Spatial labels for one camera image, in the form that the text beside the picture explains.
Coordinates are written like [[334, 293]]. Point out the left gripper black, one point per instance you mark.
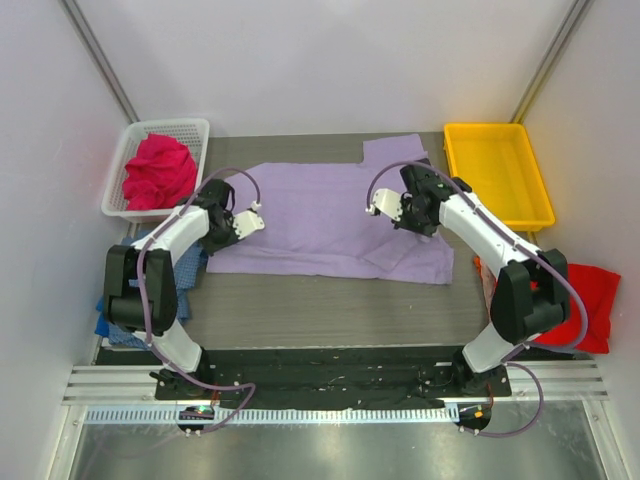
[[228, 236]]

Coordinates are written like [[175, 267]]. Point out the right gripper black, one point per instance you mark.
[[413, 220]]

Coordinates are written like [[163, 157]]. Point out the yellow plastic tray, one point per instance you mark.
[[497, 160]]

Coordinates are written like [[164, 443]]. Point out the purple t shirt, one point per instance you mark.
[[316, 223]]

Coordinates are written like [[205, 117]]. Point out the white plastic basket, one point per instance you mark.
[[192, 132]]

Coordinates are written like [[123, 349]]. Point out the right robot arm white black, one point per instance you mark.
[[531, 295]]

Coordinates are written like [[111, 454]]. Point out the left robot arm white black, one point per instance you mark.
[[140, 292]]

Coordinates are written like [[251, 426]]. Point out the blue checkered shirt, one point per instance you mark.
[[185, 273]]

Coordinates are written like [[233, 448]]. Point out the pink crumpled shirt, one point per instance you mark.
[[161, 173]]

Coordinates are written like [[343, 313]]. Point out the peach folded shirt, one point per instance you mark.
[[488, 281]]

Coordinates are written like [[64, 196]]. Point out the red folded shirt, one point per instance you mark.
[[597, 289]]

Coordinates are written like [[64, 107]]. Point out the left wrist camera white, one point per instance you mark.
[[248, 222]]

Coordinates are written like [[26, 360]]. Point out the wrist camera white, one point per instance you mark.
[[385, 202], [248, 222]]

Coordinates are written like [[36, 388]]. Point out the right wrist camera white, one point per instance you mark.
[[385, 202]]

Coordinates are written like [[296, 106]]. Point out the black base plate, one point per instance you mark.
[[336, 378]]

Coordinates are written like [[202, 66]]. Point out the white slotted cable duct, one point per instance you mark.
[[202, 415]]

